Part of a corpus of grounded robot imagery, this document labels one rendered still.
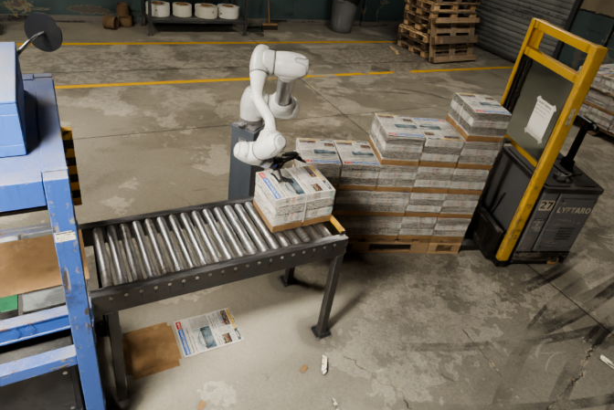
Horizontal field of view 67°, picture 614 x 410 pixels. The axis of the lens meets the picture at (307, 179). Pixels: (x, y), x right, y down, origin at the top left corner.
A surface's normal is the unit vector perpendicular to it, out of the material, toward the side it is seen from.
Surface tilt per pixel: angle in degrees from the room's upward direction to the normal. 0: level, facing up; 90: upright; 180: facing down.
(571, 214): 90
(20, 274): 0
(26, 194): 90
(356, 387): 0
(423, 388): 0
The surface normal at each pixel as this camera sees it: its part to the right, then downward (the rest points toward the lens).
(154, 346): 0.14, -0.84
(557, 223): 0.14, 0.54
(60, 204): 0.45, 0.52
